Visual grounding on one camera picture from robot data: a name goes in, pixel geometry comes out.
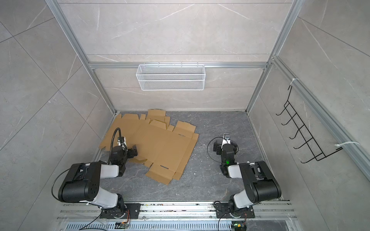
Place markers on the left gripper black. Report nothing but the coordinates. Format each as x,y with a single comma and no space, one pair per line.
130,151

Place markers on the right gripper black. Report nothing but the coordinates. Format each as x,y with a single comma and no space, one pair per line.
218,146

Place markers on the brown cardboard box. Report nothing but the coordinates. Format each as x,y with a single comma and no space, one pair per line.
130,123
166,150

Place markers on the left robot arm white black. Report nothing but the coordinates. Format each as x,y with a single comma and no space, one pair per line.
82,183

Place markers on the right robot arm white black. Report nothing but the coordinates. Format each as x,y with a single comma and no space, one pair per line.
258,180

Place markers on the white zip tie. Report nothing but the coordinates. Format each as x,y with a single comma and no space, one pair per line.
347,142

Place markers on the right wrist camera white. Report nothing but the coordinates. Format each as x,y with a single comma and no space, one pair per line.
226,139

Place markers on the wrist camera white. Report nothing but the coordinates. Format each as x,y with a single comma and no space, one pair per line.
122,142
226,139

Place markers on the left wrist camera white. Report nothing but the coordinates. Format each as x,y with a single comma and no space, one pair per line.
122,142

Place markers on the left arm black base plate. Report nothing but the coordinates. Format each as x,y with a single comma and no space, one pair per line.
130,209

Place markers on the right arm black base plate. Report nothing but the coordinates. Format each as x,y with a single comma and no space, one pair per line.
224,211

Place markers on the white wire mesh basket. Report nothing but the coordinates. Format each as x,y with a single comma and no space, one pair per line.
166,77

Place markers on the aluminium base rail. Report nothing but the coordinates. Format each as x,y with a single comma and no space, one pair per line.
179,216

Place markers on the black wire hook rack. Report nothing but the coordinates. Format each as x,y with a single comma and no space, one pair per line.
303,131

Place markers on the aluminium frame profiles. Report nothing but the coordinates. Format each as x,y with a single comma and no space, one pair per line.
355,151

